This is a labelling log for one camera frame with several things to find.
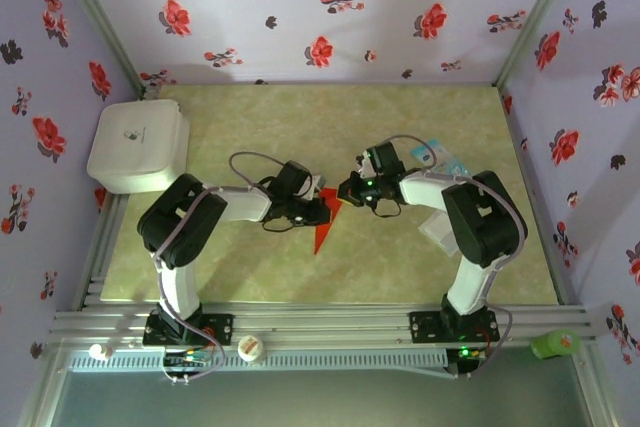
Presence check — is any clear plastic bag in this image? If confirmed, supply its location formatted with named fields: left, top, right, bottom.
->
left=419, top=211, right=459, bottom=256

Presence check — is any small circuit board with wires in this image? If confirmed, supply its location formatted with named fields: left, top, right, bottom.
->
left=457, top=345, right=489, bottom=363
left=162, top=349, right=216, bottom=371

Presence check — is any red paper sheet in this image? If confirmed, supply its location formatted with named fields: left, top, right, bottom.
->
left=313, top=187, right=344, bottom=256

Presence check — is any green plastic cup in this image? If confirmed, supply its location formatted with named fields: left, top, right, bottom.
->
left=529, top=327, right=582, bottom=360

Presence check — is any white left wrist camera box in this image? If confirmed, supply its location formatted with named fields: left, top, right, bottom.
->
left=305, top=174, right=329, bottom=201

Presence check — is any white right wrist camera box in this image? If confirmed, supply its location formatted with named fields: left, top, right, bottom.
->
left=354, top=149, right=375, bottom=177

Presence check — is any white jar with red label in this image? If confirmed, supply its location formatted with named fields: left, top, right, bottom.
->
left=236, top=335, right=265, bottom=363

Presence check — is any blue snack packet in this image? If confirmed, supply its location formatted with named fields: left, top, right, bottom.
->
left=410, top=139, right=474, bottom=178

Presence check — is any aluminium lower frame bar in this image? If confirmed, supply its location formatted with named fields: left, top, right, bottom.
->
left=17, top=344, right=71, bottom=427
left=572, top=346, right=619, bottom=427

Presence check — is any aluminium mounting rail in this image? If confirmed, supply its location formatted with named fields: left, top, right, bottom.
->
left=49, top=302, right=616, bottom=348

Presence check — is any aluminium corner post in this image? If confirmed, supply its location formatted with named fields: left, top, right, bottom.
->
left=492, top=0, right=586, bottom=88
left=47, top=0, right=151, bottom=101

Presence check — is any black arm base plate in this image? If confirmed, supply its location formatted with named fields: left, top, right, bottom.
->
left=408, top=310, right=500, bottom=344
left=143, top=313, right=235, bottom=347

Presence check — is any grey slotted cable duct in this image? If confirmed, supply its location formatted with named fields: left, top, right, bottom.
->
left=67, top=350, right=449, bottom=373

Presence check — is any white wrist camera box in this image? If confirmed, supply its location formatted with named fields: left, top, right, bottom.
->
left=305, top=174, right=329, bottom=201
left=354, top=149, right=375, bottom=177

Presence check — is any white plastic container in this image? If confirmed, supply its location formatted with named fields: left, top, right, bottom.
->
left=86, top=99, right=192, bottom=196

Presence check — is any grey right arm cable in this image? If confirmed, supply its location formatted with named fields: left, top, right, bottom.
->
left=382, top=134, right=529, bottom=378

